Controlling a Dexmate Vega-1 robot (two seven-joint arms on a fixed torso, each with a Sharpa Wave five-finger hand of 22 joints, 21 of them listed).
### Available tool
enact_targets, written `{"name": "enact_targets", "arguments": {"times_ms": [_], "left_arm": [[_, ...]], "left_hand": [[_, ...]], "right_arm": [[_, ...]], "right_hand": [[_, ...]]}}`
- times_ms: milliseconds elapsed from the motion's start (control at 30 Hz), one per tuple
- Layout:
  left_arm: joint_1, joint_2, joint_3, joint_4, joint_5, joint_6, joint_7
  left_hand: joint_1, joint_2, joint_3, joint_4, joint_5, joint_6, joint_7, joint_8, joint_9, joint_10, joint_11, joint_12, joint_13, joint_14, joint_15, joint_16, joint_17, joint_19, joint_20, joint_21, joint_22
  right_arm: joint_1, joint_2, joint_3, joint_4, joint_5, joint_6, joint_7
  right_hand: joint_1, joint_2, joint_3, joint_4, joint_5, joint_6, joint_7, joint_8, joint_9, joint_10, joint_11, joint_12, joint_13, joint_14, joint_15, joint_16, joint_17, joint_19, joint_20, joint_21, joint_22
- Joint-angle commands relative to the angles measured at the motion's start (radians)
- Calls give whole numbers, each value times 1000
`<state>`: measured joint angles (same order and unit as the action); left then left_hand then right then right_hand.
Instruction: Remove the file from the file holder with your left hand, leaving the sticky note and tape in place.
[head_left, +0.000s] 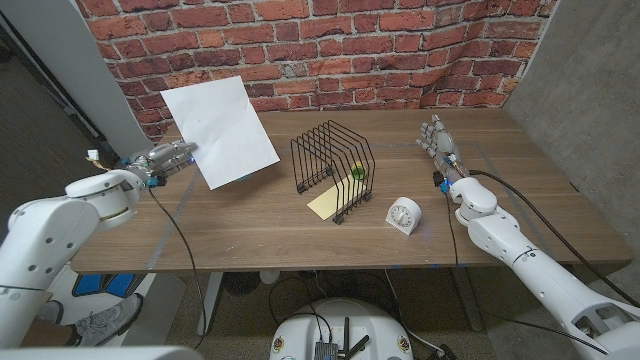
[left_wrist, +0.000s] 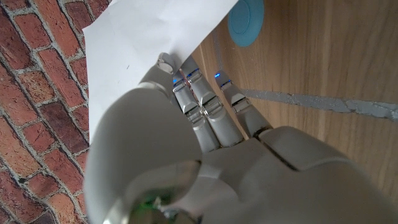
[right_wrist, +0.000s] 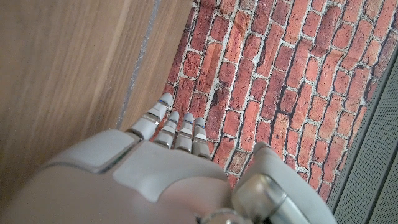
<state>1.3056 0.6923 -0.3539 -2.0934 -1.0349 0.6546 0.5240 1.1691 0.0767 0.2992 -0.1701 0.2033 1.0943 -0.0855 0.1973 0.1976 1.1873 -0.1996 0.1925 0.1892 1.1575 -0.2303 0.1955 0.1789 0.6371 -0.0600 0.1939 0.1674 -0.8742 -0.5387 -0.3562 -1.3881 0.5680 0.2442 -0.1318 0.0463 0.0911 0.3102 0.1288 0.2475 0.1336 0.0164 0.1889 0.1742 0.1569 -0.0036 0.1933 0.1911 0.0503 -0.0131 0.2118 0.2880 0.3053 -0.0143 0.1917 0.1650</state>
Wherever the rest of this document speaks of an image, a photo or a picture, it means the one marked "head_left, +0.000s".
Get red brick print backdrop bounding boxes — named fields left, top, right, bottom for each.
left=74, top=0, right=559, bottom=144

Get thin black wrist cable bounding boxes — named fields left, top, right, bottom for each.
left=443, top=192, right=609, bottom=357
left=146, top=184, right=209, bottom=350

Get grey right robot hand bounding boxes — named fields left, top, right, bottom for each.
left=415, top=113, right=471, bottom=184

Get grey box on torso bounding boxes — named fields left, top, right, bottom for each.
left=313, top=341, right=339, bottom=360

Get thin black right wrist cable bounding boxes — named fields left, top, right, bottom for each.
left=443, top=192, right=609, bottom=357

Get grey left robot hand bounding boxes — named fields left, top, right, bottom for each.
left=119, top=140, right=199, bottom=182

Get light grey partition panel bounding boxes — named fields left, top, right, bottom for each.
left=0, top=0, right=156, bottom=160

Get yellow sticky note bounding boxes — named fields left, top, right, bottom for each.
left=306, top=174, right=369, bottom=222

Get brown trouser leg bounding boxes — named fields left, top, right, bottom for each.
left=22, top=319, right=81, bottom=348

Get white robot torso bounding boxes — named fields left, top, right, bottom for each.
left=268, top=298, right=415, bottom=360

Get white floor mat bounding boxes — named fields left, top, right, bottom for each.
left=47, top=264, right=187, bottom=347

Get grey sneaker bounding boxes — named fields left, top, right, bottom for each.
left=74, top=293, right=145, bottom=347
left=35, top=299, right=65, bottom=326

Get grey tape table marking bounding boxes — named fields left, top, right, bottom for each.
left=146, top=141, right=561, bottom=271

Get white table leg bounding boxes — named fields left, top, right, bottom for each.
left=196, top=271, right=225, bottom=337

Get blue foot pedal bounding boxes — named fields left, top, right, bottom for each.
left=102, top=273, right=146, bottom=299
left=72, top=273, right=106, bottom=297

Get white kitchen timer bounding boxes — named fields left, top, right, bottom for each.
left=384, top=196, right=423, bottom=237

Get black wire file holder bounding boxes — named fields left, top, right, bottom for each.
left=289, top=119, right=376, bottom=226

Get thin black left wrist cable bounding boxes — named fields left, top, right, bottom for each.
left=146, top=184, right=209, bottom=350

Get black round floor object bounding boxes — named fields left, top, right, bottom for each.
left=222, top=271, right=261, bottom=297

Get dark grey table leg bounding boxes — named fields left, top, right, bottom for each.
left=452, top=267, right=485, bottom=332

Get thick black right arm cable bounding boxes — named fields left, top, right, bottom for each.
left=468, top=168, right=640, bottom=307

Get white robot front cover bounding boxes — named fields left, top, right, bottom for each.
left=0, top=345, right=204, bottom=360

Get white paper file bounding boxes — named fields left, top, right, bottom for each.
left=159, top=75, right=281, bottom=191

